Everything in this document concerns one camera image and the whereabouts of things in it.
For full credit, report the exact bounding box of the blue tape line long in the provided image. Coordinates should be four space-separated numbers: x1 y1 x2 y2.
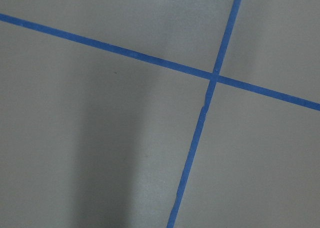
0 14 320 111

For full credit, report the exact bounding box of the blue tape line crossing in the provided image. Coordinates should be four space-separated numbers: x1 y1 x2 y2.
166 0 242 227

